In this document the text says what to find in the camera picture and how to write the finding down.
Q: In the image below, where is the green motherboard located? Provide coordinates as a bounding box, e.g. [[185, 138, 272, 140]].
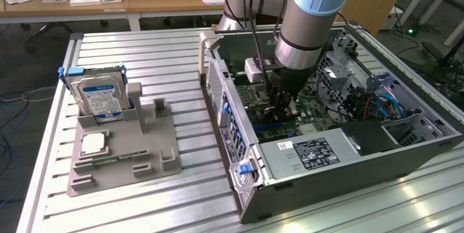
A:
[[230, 70, 350, 143]]

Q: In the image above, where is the green RAM stick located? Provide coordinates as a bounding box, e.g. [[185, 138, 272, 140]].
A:
[[92, 153, 140, 165]]

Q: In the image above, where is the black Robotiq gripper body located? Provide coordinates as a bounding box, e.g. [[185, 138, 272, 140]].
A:
[[266, 67, 309, 99]]

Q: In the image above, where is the blue expansion slot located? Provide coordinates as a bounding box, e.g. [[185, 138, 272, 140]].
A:
[[253, 123, 284, 133]]

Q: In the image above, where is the grey parts rack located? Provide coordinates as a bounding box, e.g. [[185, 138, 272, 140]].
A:
[[65, 82, 185, 198]]

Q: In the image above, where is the black metal stand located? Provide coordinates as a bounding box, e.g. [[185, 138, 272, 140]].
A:
[[420, 41, 464, 67]]

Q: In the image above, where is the grey power supply unit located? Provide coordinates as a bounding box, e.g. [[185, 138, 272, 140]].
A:
[[257, 128, 362, 182]]

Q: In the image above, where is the wooden desk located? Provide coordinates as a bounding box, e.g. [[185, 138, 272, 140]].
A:
[[0, 0, 228, 32]]

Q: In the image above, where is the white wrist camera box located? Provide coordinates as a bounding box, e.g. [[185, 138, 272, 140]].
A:
[[244, 57, 268, 85]]

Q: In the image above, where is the blue disk wire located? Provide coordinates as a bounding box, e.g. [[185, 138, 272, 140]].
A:
[[374, 93, 404, 121]]

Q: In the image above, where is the silver CPU chip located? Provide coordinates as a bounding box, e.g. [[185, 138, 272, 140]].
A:
[[80, 134, 109, 155]]

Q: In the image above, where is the CPU socket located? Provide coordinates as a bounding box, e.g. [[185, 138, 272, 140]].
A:
[[252, 83, 270, 103]]

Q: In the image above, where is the silver chipset heatsink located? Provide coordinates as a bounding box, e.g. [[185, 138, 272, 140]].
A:
[[300, 123, 320, 134]]

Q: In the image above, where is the hard disk with blue caddy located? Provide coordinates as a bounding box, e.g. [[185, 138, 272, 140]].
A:
[[57, 63, 128, 123]]

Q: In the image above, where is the white desk frame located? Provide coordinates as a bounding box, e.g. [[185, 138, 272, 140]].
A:
[[398, 0, 464, 47]]

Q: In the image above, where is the open black PC case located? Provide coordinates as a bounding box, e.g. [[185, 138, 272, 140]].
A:
[[200, 20, 464, 225]]

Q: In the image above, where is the metal disk bay cage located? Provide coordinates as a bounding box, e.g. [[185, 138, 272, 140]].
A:
[[314, 50, 369, 103]]

